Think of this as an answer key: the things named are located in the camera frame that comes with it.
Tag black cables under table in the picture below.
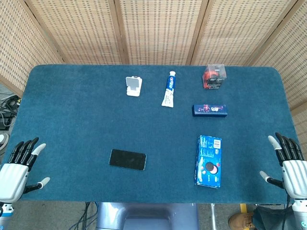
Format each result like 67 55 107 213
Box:
69 202 99 230

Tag tan work boot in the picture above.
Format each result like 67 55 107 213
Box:
228 212 256 230

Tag woven bamboo folding screen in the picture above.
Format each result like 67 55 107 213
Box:
0 0 307 144

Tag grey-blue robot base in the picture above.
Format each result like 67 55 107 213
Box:
96 202 200 230

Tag dark jeans leg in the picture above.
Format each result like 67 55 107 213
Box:
252 205 304 230

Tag metal stand leg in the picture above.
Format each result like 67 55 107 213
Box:
210 203 219 230

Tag blue white toothpaste tube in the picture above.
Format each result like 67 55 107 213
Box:
161 70 177 108

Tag dark blue toothpaste box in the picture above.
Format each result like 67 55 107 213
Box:
192 104 227 118

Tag black cable bundle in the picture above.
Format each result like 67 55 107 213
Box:
0 93 23 131

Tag black smartphone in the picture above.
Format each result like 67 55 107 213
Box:
109 149 147 172

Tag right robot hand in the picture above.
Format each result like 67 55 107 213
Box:
260 132 307 201

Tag grey white sneaker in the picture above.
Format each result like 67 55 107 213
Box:
0 133 10 151

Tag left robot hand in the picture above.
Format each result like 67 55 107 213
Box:
0 137 51 202

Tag blue Oreo cookie box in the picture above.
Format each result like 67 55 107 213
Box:
194 135 222 189

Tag clear box with red item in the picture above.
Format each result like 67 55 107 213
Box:
202 63 227 90

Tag white folding phone stand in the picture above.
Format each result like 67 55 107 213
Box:
126 76 142 97

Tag blue table mat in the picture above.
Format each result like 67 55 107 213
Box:
0 64 298 205

